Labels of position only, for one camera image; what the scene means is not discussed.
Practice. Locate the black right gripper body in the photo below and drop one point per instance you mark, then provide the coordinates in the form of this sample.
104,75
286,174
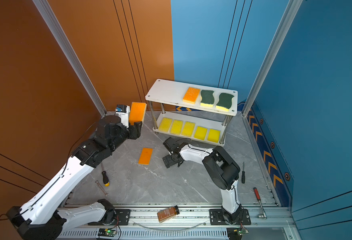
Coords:
170,160

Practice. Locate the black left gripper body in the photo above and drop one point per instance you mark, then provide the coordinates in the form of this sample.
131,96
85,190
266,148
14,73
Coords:
124,134

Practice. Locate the orange scrub sponge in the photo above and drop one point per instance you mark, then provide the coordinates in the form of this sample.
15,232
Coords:
191,95
145,156
137,112

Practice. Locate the large yellow coarse sponge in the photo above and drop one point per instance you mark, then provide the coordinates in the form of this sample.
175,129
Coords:
188,129

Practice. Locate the yellow foam sponge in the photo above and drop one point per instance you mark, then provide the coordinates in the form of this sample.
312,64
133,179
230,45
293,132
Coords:
200,133
214,136

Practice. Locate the green scouring sponge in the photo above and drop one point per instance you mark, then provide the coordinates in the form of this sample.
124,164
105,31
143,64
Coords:
225,102
207,98

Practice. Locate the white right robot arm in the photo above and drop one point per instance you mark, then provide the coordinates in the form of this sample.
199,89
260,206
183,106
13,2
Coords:
221,167

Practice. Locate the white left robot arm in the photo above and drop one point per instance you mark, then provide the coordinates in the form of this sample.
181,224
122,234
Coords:
41,219

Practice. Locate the white two-tier metal shelf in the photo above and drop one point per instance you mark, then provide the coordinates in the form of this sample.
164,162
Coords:
165,92

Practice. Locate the brown spice jar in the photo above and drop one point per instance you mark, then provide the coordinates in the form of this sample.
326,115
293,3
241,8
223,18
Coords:
168,213

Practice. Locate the black screwdriver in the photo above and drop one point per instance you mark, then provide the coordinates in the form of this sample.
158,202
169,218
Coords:
243,178

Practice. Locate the left green circuit board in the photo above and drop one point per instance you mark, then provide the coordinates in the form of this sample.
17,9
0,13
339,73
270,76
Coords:
107,233

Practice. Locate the green circuit board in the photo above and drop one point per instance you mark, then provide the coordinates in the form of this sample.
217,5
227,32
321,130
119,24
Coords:
236,233
107,233

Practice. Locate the right green circuit board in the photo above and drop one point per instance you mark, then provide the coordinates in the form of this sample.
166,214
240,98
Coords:
236,233

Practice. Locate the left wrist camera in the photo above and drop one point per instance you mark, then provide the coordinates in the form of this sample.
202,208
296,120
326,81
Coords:
123,111

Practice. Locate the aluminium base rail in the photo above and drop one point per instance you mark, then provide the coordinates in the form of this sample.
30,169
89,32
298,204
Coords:
195,222

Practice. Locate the red handled ratchet wrench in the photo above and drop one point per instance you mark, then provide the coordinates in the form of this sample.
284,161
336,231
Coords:
263,212

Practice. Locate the aluminium corner post left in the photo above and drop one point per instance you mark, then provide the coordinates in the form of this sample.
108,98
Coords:
58,33

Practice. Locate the aluminium corner post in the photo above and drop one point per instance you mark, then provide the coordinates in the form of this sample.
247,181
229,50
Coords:
58,33
279,36

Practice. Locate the aluminium corner post right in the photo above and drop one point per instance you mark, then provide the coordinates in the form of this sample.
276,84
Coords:
279,36

